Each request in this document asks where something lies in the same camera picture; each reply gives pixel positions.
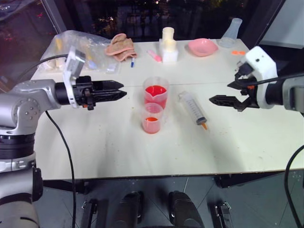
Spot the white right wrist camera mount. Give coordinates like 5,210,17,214
244,46,279,110

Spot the small beaker red liquid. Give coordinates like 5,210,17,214
141,102,165,135

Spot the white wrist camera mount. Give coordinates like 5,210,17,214
62,46,86,109
244,46,279,110

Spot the pink crumpled towel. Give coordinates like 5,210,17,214
104,33,139,63

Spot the clear plastic bag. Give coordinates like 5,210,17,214
38,30,121,75

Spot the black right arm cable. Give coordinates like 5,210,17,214
251,73,304,228

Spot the cream plastic bottle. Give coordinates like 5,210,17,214
162,27,176,41

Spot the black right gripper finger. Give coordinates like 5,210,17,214
209,94,249,113
227,79,253,90

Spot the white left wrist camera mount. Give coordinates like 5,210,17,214
62,46,86,109

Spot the black table leg bracket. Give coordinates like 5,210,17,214
80,199,98,228
213,201,233,228

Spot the white bottle cream cap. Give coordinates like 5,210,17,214
159,38,179,64

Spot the clear syringe orange tip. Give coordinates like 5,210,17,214
178,91,210,131

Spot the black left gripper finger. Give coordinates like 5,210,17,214
91,80,124,91
91,90,128,104

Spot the black table frame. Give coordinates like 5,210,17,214
42,171,304,190

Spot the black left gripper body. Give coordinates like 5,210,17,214
75,76,96,111

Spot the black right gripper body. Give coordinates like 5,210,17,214
234,60,260,109

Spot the small clear plastic packet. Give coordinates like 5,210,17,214
105,62,121,75

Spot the clear plastic conical flask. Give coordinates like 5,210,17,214
218,18,243,49

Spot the large beaker red liquid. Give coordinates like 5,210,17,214
142,76,170,108

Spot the dark rounded shape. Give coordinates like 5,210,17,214
168,190,205,228

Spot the pink marker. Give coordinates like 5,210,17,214
146,49,163,63

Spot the pink plastic bowl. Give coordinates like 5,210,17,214
188,38,219,58

